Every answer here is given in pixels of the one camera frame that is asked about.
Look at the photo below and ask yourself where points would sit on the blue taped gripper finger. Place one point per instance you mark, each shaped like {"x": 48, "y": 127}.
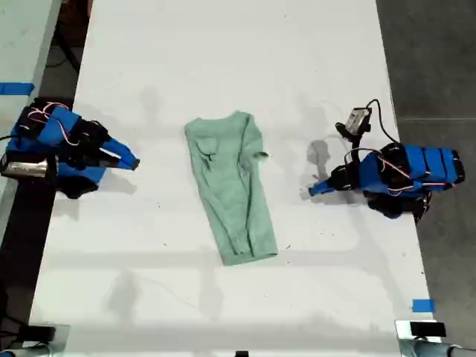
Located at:
{"x": 321, "y": 190}
{"x": 327, "y": 183}

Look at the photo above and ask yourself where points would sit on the blue wide gripper finger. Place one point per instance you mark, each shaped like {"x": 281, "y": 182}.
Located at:
{"x": 119, "y": 146}

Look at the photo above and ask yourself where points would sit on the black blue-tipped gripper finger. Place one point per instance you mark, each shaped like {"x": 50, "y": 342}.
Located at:
{"x": 128, "y": 163}

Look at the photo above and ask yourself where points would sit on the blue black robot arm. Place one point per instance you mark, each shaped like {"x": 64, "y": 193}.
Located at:
{"x": 56, "y": 128}
{"x": 413, "y": 171}

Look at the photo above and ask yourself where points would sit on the pale green T-shirt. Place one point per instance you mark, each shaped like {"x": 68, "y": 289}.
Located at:
{"x": 227, "y": 193}

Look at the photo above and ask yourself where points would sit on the long blue tape strip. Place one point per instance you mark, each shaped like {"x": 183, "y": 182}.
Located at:
{"x": 15, "y": 89}

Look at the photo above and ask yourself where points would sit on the short blue tape strip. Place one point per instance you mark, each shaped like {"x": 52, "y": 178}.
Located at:
{"x": 423, "y": 305}

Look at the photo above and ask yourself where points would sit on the small black box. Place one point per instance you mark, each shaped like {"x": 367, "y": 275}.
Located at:
{"x": 427, "y": 328}
{"x": 39, "y": 333}

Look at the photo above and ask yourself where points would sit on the small black clip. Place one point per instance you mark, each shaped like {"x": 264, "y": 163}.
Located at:
{"x": 241, "y": 353}

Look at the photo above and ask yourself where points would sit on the grey metal tube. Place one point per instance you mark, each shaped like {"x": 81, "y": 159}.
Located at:
{"x": 435, "y": 349}
{"x": 26, "y": 351}

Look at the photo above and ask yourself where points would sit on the black camera stalk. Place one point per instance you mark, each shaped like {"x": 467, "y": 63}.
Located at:
{"x": 353, "y": 143}

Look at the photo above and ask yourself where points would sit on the grey black camera box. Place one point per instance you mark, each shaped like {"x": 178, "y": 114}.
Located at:
{"x": 359, "y": 119}

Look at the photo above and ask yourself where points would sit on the silver camera box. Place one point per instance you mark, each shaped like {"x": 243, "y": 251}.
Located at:
{"x": 24, "y": 168}

